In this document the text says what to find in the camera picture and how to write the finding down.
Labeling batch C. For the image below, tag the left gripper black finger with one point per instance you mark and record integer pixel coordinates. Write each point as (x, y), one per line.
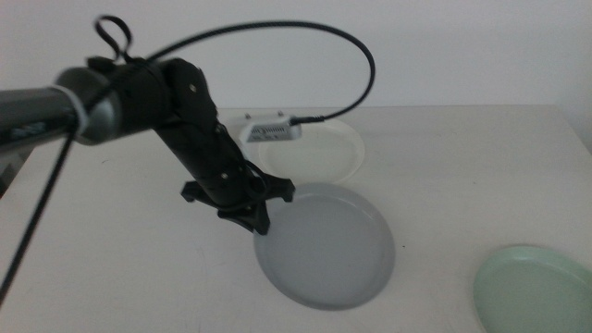
(254, 217)

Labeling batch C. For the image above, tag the grey shallow bowl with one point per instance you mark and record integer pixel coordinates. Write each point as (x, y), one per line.
(328, 250)

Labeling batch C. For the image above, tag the white shallow bowl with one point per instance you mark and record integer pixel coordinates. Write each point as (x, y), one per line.
(324, 152)

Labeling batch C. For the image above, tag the pale green shallow bowl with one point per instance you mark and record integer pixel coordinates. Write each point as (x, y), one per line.
(536, 296)

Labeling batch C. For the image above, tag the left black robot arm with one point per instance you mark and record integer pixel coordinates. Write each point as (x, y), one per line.
(41, 111)

